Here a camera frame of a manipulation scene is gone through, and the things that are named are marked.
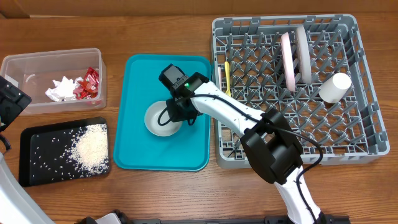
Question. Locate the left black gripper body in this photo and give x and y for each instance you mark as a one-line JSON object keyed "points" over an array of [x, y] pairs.
{"points": [[13, 102]]}

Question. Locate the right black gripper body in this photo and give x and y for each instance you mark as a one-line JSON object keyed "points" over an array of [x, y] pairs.
{"points": [[177, 112]]}

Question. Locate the grey bowl with rice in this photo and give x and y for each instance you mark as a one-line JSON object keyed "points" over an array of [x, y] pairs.
{"points": [[151, 121]]}

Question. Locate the white tissue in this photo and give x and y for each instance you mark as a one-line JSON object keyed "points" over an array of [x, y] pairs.
{"points": [[63, 90]]}

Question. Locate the white plastic fork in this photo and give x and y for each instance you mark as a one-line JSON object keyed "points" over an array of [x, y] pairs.
{"points": [[220, 77]]}

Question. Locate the yellow plastic spoon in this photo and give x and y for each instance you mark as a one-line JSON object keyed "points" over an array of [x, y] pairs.
{"points": [[227, 73]]}

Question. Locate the red snack wrapper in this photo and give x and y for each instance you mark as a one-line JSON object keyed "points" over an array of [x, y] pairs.
{"points": [[88, 87]]}

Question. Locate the pink plate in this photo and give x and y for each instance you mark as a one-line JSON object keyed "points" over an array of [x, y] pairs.
{"points": [[288, 62]]}

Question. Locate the grey plate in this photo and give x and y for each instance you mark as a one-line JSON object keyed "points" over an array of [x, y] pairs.
{"points": [[303, 54]]}

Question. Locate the white cup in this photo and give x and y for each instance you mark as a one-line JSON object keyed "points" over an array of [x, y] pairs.
{"points": [[332, 90]]}

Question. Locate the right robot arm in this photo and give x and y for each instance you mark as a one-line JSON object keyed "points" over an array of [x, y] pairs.
{"points": [[271, 147]]}

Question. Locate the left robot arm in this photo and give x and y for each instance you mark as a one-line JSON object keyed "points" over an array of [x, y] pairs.
{"points": [[17, 206]]}

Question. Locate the grey dishwasher rack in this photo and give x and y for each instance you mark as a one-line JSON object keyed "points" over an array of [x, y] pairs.
{"points": [[350, 131]]}

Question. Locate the clear plastic bin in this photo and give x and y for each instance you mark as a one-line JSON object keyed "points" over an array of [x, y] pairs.
{"points": [[34, 73]]}

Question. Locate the teal plastic tray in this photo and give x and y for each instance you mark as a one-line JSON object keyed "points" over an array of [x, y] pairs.
{"points": [[135, 146]]}

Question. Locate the black plastic tray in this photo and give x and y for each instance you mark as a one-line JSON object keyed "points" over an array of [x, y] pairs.
{"points": [[24, 164]]}

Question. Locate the pile of white rice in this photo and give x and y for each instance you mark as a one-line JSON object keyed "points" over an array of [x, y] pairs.
{"points": [[68, 154]]}

